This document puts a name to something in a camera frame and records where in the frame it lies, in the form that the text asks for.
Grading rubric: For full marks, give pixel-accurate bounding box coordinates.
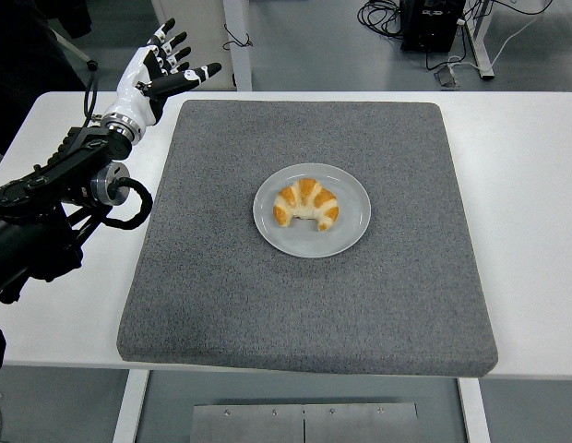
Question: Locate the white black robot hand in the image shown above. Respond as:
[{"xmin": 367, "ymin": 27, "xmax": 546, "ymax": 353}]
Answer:
[{"xmin": 101, "ymin": 17, "xmax": 222, "ymax": 135}]

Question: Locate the golden croissant bread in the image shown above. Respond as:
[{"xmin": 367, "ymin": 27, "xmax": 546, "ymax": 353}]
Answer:
[{"xmin": 272, "ymin": 177, "xmax": 340, "ymax": 232}]

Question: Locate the grey round plate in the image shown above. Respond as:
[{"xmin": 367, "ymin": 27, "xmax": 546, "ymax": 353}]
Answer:
[{"xmin": 252, "ymin": 162, "xmax": 373, "ymax": 259}]

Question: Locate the grey metal plate with screws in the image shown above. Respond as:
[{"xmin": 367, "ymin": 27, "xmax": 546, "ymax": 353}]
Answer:
[{"xmin": 189, "ymin": 401, "xmax": 420, "ymax": 443}]

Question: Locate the white chair leg with caster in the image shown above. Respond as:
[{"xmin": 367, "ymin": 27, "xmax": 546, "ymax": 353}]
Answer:
[{"xmin": 48, "ymin": 25, "xmax": 99, "ymax": 72}]

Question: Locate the black hanging garment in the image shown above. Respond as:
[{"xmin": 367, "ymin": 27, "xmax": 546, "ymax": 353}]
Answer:
[{"xmin": 50, "ymin": 0, "xmax": 92, "ymax": 39}]

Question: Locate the white cabinet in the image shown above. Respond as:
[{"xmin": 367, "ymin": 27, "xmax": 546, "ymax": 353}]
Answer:
[{"xmin": 150, "ymin": 0, "xmax": 254, "ymax": 92}]

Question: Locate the person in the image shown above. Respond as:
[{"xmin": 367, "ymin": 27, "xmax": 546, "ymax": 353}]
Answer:
[{"xmin": 0, "ymin": 0, "xmax": 87, "ymax": 158}]

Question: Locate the grey felt mat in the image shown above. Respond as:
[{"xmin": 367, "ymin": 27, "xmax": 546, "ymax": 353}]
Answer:
[{"xmin": 115, "ymin": 99, "xmax": 500, "ymax": 379}]

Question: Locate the black computer case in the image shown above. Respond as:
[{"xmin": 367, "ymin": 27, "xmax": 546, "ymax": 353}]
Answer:
[{"xmin": 399, "ymin": 0, "xmax": 467, "ymax": 53}]

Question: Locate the clear plastic piece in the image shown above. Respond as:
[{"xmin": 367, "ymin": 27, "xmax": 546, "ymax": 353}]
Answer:
[{"xmin": 433, "ymin": 64, "xmax": 461, "ymax": 89}]

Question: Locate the white table leg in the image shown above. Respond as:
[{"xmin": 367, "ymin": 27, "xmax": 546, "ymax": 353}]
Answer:
[
  {"xmin": 456, "ymin": 377, "xmax": 493, "ymax": 443},
  {"xmin": 112, "ymin": 368, "xmax": 150, "ymax": 443}
]

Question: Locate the white desk leg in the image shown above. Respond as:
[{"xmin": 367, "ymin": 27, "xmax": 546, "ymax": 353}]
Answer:
[{"xmin": 465, "ymin": 0, "xmax": 495, "ymax": 82}]

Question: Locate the thin black cable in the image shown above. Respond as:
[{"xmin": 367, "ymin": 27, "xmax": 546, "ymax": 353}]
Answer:
[{"xmin": 221, "ymin": 22, "xmax": 254, "ymax": 51}]

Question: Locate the black cable bundle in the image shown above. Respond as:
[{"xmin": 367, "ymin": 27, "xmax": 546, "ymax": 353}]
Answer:
[{"xmin": 356, "ymin": 0, "xmax": 403, "ymax": 39}]

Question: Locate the white cable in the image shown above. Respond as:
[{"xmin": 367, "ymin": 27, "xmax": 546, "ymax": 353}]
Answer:
[{"xmin": 447, "ymin": 0, "xmax": 555, "ymax": 75}]

